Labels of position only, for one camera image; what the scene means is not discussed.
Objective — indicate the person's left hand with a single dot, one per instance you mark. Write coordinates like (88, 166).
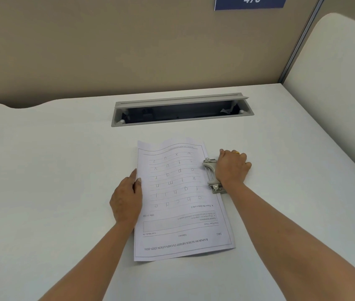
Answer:
(124, 202)

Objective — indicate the person's right hand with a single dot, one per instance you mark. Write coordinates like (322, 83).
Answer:
(232, 169)

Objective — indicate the person's right thumb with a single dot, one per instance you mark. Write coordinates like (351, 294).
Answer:
(222, 153)

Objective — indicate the person's left thumb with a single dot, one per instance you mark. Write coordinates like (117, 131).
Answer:
(139, 185)

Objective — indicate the grey metal hole punch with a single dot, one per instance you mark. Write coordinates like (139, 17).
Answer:
(210, 172)

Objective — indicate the white printed worksheet paper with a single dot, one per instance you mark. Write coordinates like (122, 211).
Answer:
(177, 216)

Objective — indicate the person's right forearm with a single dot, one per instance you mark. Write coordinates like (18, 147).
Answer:
(290, 228)

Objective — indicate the person's left forearm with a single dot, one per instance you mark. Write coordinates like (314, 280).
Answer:
(96, 260)

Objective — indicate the black power socket module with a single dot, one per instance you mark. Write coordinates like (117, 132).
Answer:
(147, 113)

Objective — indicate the white side divider panel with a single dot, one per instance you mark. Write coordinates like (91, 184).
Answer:
(337, 78)

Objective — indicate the beige fabric partition panel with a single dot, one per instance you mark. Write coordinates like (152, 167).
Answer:
(118, 43)

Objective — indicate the aluminium partition post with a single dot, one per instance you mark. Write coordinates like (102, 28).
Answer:
(301, 40)

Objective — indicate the blue wall sign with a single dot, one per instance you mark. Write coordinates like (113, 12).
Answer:
(249, 2)

